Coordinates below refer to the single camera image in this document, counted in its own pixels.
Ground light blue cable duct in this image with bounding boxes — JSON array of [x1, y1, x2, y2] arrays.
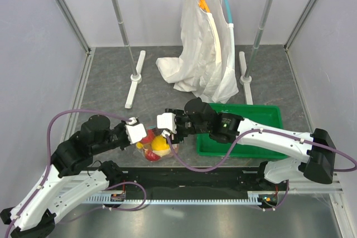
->
[[83, 192, 262, 206]]

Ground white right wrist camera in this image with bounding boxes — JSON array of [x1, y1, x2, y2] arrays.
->
[[156, 113, 177, 134]]

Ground red strawberry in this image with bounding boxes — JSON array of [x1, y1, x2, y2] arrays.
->
[[140, 129, 156, 144]]

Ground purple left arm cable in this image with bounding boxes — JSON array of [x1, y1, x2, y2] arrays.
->
[[5, 109, 148, 238]]

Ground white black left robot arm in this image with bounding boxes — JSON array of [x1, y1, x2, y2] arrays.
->
[[1, 113, 146, 237]]

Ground white garment on orange hanger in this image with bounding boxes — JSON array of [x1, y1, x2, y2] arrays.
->
[[156, 0, 215, 94]]

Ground clear zip top bag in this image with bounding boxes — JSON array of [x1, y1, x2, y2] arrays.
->
[[135, 126, 173, 162]]

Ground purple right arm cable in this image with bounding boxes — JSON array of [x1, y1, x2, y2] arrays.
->
[[164, 129, 357, 212]]

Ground teal hanger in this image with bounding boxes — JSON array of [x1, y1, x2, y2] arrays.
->
[[216, 0, 237, 27]]

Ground orange fruit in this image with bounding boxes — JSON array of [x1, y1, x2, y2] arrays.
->
[[151, 135, 171, 157]]

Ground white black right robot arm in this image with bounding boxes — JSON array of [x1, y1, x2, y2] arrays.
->
[[157, 98, 335, 190]]

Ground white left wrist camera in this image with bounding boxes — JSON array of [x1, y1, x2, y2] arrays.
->
[[122, 117, 147, 144]]

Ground peach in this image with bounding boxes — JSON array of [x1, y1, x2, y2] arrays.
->
[[144, 150, 161, 162]]

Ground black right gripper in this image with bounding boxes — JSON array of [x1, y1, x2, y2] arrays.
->
[[165, 108, 210, 145]]

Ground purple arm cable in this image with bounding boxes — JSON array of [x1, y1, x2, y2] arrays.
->
[[164, 129, 357, 212], [5, 109, 148, 238]]

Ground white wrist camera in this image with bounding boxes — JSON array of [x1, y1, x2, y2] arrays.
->
[[122, 117, 147, 144], [156, 113, 177, 134]]

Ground green plastic tray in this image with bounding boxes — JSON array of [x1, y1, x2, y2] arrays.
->
[[196, 103, 288, 160]]

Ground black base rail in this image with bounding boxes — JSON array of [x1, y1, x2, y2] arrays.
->
[[110, 167, 287, 208]]

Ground white garment on teal hanger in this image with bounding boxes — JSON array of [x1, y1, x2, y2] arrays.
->
[[195, 0, 239, 104]]

